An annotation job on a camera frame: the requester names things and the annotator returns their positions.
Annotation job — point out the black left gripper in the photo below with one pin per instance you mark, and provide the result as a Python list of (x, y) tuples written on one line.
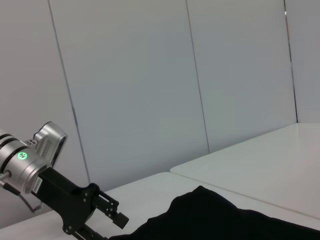
[(67, 197)]

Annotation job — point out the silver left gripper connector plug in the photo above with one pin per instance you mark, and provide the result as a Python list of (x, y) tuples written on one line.
[(4, 175)]

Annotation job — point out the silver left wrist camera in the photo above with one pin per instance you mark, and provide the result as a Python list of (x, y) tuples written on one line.
[(50, 145)]

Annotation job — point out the black shirt with FREE print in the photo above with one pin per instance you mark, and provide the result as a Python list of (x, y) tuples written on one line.
[(225, 217)]

